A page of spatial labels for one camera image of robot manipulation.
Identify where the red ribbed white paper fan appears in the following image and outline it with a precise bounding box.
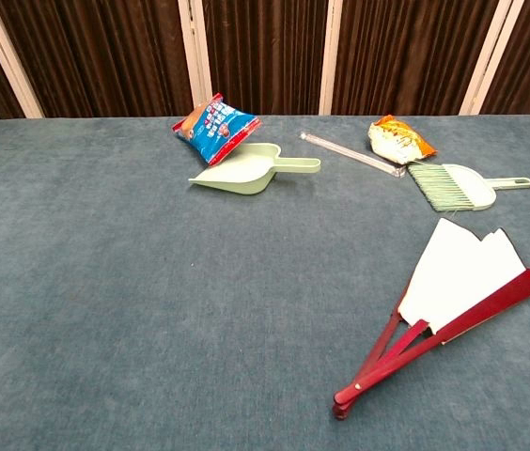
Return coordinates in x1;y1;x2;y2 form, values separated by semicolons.
332;217;530;421

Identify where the light green hand brush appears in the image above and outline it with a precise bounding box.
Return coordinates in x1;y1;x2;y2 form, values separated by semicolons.
407;163;530;213

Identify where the light green plastic dustpan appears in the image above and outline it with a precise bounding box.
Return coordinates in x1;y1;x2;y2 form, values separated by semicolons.
187;143;322;195

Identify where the blue red snack bag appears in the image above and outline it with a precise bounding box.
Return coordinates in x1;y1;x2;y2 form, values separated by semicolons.
172;92;263;166

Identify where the clear plastic tube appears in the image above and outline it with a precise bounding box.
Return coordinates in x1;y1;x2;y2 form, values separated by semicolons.
299;132;407;179

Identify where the orange white snack bag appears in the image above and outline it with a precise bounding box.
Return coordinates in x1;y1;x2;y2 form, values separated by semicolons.
368;115;439;165

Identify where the blue felt table cover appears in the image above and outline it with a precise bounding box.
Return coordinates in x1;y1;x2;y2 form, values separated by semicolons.
0;114;530;451

